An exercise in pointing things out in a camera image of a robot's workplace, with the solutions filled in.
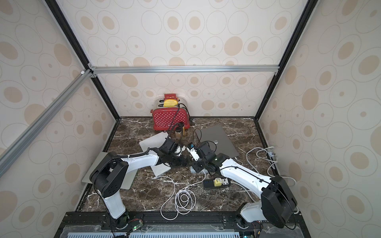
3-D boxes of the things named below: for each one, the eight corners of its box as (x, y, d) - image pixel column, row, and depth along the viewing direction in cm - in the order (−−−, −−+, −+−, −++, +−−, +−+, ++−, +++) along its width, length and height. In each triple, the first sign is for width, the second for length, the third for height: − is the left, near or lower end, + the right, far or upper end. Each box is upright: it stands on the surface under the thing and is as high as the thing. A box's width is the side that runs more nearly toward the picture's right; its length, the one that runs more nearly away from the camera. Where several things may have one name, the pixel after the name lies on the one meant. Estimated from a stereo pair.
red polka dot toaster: (154, 135, 111) (148, 118, 97) (158, 115, 124) (154, 98, 110) (189, 135, 111) (188, 118, 97) (189, 115, 124) (189, 98, 110)
